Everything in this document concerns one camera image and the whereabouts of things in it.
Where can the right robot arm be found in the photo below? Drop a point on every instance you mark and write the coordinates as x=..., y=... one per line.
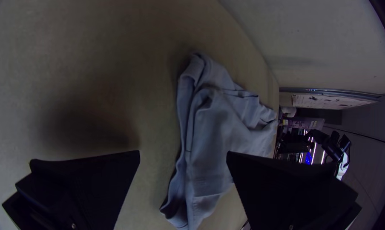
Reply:
x=326, y=143

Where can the black partition post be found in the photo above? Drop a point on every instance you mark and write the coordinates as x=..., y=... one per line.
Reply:
x=323, y=92

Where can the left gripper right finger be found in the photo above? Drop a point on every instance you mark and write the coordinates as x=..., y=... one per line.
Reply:
x=288, y=195

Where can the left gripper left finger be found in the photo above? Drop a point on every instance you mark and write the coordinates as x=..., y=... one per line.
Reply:
x=80, y=195

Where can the white t-shirt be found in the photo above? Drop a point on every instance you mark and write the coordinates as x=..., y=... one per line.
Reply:
x=211, y=121

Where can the white wall poster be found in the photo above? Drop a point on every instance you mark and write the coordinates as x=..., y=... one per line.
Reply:
x=330, y=102

